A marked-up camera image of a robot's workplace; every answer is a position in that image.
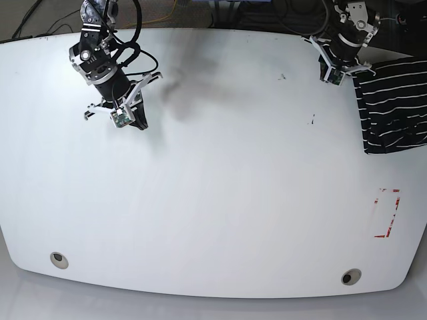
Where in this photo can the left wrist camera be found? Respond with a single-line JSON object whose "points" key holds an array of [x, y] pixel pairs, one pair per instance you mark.
{"points": [[332, 75]]}

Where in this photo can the right table cable grommet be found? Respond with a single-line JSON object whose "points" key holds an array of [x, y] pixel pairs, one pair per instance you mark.
{"points": [[351, 277]]}

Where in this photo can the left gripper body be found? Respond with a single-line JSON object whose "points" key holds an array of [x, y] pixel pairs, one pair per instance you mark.
{"points": [[337, 59]]}

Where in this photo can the table cable grommet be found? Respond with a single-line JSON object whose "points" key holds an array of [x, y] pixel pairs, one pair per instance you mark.
{"points": [[351, 277], [59, 260]]}

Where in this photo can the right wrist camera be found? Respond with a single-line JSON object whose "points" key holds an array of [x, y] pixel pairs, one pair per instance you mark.
{"points": [[121, 117]]}

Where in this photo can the left table cable grommet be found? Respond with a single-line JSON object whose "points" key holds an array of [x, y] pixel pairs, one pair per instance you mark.
{"points": [[59, 260]]}

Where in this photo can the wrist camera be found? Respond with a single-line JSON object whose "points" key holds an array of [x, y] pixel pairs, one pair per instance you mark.
{"points": [[332, 75], [121, 117]]}

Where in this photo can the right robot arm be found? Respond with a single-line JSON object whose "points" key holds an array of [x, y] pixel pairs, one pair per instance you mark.
{"points": [[100, 57]]}

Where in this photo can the black white striped t-shirt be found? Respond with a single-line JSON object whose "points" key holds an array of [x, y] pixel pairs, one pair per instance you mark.
{"points": [[391, 99]]}

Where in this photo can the red tape rectangle marking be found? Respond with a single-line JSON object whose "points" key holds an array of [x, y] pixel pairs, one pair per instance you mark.
{"points": [[385, 209]]}

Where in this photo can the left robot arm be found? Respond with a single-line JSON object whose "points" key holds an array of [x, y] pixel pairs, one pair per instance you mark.
{"points": [[349, 26]]}

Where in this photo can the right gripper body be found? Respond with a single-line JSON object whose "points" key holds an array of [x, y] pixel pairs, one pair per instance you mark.
{"points": [[125, 101]]}

